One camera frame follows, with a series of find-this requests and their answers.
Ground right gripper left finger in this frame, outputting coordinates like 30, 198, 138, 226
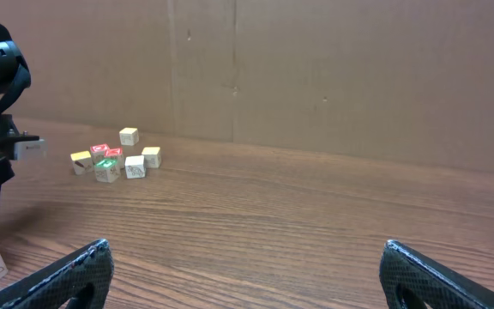
0, 239, 114, 309

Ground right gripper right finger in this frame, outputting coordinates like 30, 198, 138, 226
379, 239, 494, 309

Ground green F block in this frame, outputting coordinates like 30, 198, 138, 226
94, 159, 121, 183

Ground plain white wooden block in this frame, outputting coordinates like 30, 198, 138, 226
124, 155, 146, 179

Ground yellow block left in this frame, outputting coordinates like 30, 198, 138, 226
70, 151, 93, 175

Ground red O block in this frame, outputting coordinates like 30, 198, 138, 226
89, 143, 109, 164

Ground red M block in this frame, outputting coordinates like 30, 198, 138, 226
104, 148, 125, 169

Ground far yellow wooden block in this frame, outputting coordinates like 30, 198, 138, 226
119, 127, 139, 146

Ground yellow block right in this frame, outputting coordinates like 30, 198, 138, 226
142, 147, 161, 168

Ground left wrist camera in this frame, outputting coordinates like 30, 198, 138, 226
14, 139, 47, 161

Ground cardboard wall panel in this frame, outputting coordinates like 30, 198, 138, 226
0, 0, 494, 173

